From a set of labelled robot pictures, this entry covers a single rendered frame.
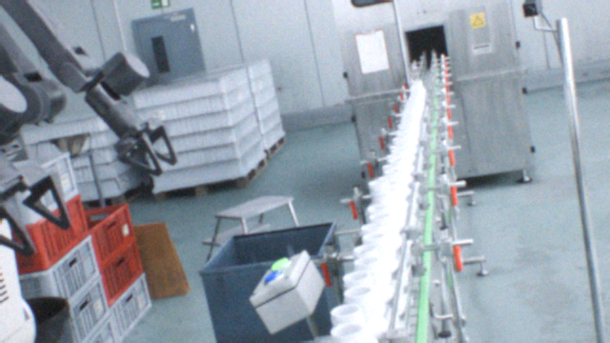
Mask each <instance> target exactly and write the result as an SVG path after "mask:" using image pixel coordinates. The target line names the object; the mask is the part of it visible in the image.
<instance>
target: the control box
mask: <svg viewBox="0 0 610 343"><path fill-rule="evenodd" d="M288 260H289V261H288V262H287V263H286V264H285V265H283V266H282V268H280V269H278V270H275V271H273V269H272V268H270V269H269V270H268V271H267V273H266V274H265V276H264V277H263V279H262V280H261V282H260V284H259V285H258V287H257V288H256V290H254V293H253V294H252V296H251V298H250V301H251V303H252V304H253V306H254V307H256V310H257V311H258V314H259V316H260V317H261V319H262V321H263V322H264V324H265V325H266V327H267V329H268V330H269V332H270V333H275V332H278V331H280V330H282V329H284V328H286V327H288V326H290V325H292V324H294V323H295V322H297V321H300V320H302V319H304V318H306V320H307V323H308V325H309V327H310V330H311V332H312V334H313V336H314V338H316V337H325V334H324V333H323V332H322V331H320V330H319V329H318V326H317V325H316V322H315V319H314V316H313V311H314V308H315V304H316V302H317V300H318V298H319V296H320V295H321V293H322V291H323V287H324V285H325V281H324V280H323V278H322V276H321V275H319V273H318V271H317V270H316V268H315V265H314V263H313V261H312V260H311V258H310V256H309V255H308V254H307V252H302V253H299V254H297V255H295V256H293V257H291V258H289V259H288ZM276 271H281V275H280V276H279V277H276V278H275V279H273V280H272V281H270V282H267V283H266V282H265V278H266V276H268V275H269V274H270V273H272V272H276Z"/></svg>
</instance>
